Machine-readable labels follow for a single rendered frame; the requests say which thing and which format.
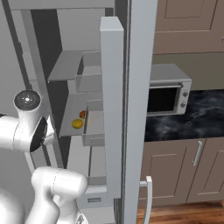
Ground brown base cupboard door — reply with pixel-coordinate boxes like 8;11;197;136
137;137;207;208
185;136;224;204

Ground brown wall cupboards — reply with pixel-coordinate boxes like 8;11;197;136
152;0;224;55

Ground grey door bin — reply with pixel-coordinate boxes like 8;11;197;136
74;51;103;94
81;99;106;147

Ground silver cupboard handle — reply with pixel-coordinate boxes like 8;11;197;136
192;140;204;167

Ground white fridge door handle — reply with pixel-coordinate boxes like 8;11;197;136
139;175;153;224

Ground silver toaster oven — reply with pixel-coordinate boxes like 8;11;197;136
146;63;193;117

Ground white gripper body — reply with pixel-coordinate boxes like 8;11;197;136
43;115;59;147

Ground grey fridge door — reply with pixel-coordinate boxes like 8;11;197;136
123;0;158;224

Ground grey freezer rack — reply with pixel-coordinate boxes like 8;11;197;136
59;92;104;137
47;50;102;82

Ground grey fridge body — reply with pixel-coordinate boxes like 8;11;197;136
0;0;131;224

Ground yellow lemon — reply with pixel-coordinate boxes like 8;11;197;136
71;118;84;130

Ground grey freezer door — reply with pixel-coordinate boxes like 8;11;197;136
74;16;125;210

